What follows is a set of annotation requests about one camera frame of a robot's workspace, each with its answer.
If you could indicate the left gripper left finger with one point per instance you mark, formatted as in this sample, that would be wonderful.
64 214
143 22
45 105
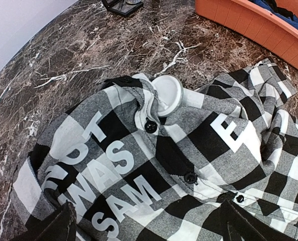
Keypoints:
60 225

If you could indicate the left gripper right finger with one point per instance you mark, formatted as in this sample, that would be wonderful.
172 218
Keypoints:
234 223

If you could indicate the black white plaid shirt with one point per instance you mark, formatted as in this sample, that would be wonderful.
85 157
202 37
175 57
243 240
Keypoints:
132 175

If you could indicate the white round brooch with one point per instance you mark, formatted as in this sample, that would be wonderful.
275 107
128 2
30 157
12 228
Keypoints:
169 92

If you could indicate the orange plastic basket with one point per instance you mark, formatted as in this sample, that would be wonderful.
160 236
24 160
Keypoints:
256 24

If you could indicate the blue garment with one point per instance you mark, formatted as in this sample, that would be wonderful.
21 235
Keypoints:
292 21

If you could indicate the black garment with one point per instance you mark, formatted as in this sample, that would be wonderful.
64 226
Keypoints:
284 12

